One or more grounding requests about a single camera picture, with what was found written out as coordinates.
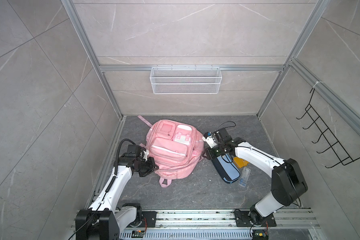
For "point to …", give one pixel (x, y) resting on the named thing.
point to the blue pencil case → (227, 168)
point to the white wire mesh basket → (185, 80)
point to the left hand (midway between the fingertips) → (157, 164)
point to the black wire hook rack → (335, 149)
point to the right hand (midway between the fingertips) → (205, 152)
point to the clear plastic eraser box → (244, 177)
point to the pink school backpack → (176, 146)
